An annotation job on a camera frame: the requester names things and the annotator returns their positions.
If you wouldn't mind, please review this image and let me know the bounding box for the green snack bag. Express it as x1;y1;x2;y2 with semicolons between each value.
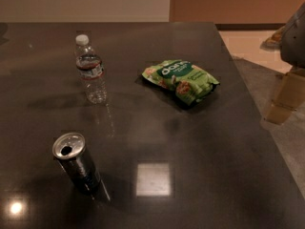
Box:
142;59;220;106

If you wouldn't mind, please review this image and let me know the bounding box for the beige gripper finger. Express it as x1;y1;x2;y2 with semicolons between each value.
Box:
265;68;305;124

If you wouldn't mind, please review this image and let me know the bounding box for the clear plastic water bottle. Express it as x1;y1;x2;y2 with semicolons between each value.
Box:
75;34;107;104

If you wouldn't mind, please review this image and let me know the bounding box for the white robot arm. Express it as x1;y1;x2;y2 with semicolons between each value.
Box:
264;3;305;124

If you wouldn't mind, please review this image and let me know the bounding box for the dark redbull can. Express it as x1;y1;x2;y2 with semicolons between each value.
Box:
52;133;101;194

